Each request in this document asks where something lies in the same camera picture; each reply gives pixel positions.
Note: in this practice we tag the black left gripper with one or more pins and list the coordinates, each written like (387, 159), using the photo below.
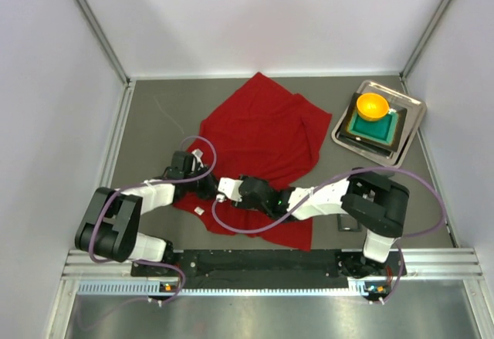
(206, 186)

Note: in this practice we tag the red garment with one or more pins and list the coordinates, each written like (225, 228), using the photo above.
(262, 130)

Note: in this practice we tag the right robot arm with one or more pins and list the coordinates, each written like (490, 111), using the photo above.
(375, 201)

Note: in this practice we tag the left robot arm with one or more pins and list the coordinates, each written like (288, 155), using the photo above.
(111, 221)

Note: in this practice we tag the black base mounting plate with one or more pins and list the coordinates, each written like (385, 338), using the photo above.
(332, 263)

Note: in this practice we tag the small black open box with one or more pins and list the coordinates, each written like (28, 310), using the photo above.
(346, 223)

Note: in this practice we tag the black and teal square plate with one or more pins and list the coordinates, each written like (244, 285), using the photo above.
(384, 133)

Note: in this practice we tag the orange bowl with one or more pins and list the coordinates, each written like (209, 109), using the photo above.
(372, 106)

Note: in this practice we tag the silver metal tray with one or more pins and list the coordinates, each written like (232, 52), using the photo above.
(416, 111)

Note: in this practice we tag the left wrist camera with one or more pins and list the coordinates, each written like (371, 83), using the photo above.
(198, 155)

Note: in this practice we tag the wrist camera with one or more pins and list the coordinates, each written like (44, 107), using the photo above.
(198, 155)
(228, 189)

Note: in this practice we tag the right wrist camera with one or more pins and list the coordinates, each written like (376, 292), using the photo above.
(228, 189)

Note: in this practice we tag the aluminium frame rail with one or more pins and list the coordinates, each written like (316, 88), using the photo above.
(442, 264)

